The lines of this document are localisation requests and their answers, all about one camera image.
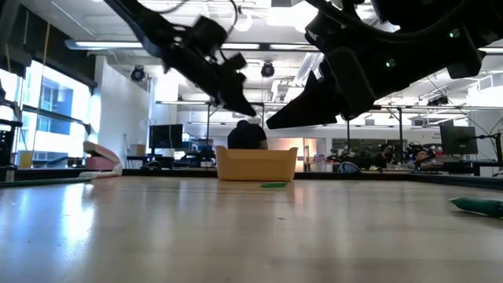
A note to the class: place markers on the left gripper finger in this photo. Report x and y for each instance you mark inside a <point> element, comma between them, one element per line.
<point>228,96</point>
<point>244,98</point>

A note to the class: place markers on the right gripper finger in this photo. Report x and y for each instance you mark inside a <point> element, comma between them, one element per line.
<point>316,90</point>
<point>306,116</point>

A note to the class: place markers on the green eraser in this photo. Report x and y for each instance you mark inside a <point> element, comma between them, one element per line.
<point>274,184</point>

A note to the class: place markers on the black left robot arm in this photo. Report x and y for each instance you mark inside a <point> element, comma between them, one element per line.
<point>145,23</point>

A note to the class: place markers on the round black ceiling fixture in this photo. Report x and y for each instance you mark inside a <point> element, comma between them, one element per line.
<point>267,70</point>
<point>137,74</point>

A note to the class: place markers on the person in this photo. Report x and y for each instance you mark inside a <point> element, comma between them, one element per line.
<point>247,137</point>
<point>422,158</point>
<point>383,156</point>

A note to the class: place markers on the yellow plastic bin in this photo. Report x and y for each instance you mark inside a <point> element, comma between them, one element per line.
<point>255,165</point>

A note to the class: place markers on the black computer monitor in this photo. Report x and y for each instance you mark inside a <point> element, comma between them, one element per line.
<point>458,139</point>
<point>166,136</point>

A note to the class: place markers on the pink stapler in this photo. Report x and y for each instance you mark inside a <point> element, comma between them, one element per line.
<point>101,162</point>

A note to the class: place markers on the green pen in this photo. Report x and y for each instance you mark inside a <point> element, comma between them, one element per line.
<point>479,206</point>

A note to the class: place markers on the yellow box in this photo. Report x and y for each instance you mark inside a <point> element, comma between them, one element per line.
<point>25,160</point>

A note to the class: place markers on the black metal stand frame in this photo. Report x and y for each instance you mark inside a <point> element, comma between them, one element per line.
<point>208,129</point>
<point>387,107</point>

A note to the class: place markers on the black table frame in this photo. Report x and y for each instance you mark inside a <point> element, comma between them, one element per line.
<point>177,173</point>

